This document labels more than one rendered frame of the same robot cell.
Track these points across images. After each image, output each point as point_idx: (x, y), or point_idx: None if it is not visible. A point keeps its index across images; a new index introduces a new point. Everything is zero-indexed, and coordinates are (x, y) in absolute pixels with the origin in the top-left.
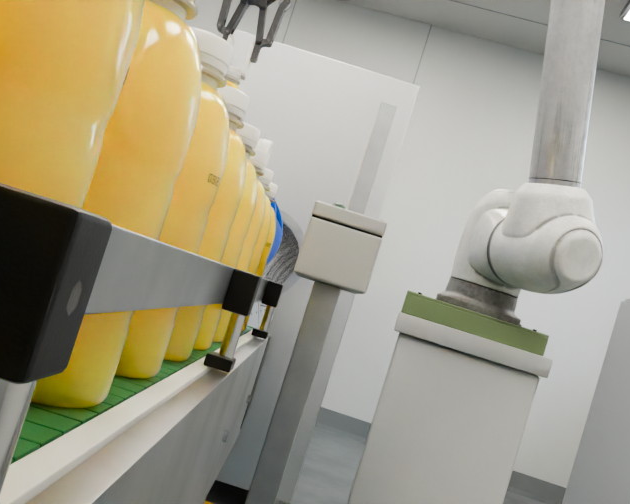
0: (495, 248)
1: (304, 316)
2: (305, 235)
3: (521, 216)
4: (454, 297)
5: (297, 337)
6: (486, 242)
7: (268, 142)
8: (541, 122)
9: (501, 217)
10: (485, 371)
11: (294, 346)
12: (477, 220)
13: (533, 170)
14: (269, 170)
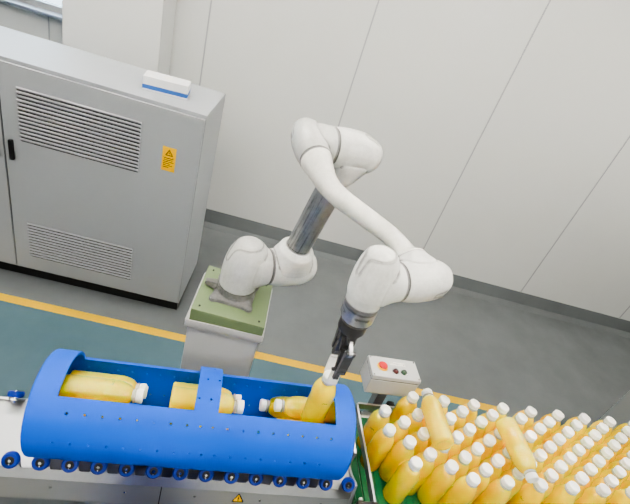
0: (279, 281)
1: (385, 397)
2: (415, 389)
3: (302, 271)
4: (251, 304)
5: (382, 402)
6: (269, 279)
7: (431, 390)
8: (314, 235)
9: (271, 265)
10: None
11: (381, 404)
12: (255, 270)
13: (304, 251)
14: (446, 396)
